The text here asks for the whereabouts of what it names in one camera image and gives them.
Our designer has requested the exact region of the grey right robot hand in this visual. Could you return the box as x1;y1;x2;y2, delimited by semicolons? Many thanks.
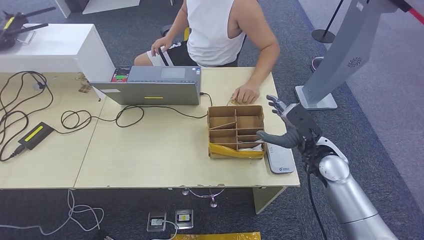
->
255;94;324;150

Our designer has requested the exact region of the person's right hand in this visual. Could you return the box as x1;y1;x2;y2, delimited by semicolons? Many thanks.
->
150;35;174;57

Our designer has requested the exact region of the person's left hand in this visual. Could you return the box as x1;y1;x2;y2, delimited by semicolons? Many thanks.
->
231;82;261;105

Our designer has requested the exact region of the grey card reader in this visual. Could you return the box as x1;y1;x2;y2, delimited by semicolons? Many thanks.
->
265;142;297;175

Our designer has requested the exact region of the person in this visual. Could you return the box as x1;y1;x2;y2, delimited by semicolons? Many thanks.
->
133;0;281;105

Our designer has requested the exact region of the cardboard organizer box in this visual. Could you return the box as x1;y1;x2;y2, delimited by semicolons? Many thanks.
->
207;104;267;160

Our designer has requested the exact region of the grey laptop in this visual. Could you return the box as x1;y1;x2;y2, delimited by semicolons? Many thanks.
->
89;65;202;107

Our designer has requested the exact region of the floor socket with white plug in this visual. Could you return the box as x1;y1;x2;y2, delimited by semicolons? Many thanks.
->
146;210;167;233

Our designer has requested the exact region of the white furniture board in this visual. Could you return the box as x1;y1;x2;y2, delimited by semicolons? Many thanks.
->
82;0;142;15

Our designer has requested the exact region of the beige desk leg panel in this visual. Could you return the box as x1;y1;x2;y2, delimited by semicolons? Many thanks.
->
252;186;288;215

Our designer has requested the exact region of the floor socket with yellow label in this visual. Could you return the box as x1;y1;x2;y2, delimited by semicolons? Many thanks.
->
174;208;195;230

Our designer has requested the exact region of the grey kiosk stand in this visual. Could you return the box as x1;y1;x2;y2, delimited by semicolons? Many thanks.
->
294;0;398;111

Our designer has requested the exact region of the white furniture leg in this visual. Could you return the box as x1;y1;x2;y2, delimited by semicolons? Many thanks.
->
54;0;72;19

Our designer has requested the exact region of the white cabinet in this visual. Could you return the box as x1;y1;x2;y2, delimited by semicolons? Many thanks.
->
0;23;116;101

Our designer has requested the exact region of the yellow plastic bag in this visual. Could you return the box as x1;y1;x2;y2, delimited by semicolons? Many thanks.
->
171;232;263;240

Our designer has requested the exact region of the black power adapter yellow label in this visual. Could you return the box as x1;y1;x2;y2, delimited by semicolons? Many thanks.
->
17;121;55;151

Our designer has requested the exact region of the clear plastic holder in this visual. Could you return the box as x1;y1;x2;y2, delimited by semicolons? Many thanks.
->
15;30;37;45

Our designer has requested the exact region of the black device with antennas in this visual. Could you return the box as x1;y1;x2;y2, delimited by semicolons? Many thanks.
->
0;6;57;51

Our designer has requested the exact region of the red barrier belt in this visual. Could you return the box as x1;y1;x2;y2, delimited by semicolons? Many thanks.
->
390;0;424;25

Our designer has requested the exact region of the grey floor cable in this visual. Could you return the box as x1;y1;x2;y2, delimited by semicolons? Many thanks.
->
0;189;114;240

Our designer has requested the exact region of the black laptop power cable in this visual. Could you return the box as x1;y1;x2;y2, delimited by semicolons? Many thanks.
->
53;92;214;135

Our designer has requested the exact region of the white plug cable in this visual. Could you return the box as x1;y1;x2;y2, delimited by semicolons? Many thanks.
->
150;218;180;240

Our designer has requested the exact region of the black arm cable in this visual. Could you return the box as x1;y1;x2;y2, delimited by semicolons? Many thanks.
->
306;165;329;240

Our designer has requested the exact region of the black stanchion post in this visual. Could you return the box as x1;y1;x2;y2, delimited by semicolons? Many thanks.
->
311;0;345;44

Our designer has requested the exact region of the chrome foot frame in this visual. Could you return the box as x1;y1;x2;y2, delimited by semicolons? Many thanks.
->
181;187;226;209

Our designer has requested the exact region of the black mains cable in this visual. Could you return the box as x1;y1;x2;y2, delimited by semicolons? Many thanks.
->
0;70;55;163

